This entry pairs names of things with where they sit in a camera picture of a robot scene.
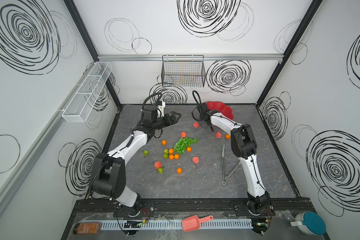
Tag red flower-shaped fruit bowl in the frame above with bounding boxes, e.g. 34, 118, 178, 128
206, 102, 234, 120

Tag green fake grape bunch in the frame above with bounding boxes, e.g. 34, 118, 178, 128
174, 137, 199, 154

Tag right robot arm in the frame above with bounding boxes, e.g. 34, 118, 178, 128
195, 103, 271, 216

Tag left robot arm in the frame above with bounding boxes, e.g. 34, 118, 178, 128
89, 104, 182, 216

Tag metal kitchen tongs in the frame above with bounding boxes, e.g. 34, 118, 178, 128
221, 144, 241, 186

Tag pink plastic scoop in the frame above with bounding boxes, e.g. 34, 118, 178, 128
182, 215, 214, 232

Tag brown bottle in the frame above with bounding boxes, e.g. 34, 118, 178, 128
72, 223, 102, 235

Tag teal and white container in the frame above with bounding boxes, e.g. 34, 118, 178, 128
290, 212, 327, 236

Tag black wire basket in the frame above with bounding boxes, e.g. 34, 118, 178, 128
161, 55, 207, 88

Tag white wire shelf basket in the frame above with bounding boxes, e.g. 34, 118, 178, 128
62, 62, 112, 123

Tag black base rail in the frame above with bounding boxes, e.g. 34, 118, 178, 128
72, 198, 315, 217

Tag white slotted cable duct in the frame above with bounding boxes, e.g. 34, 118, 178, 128
101, 219, 253, 231

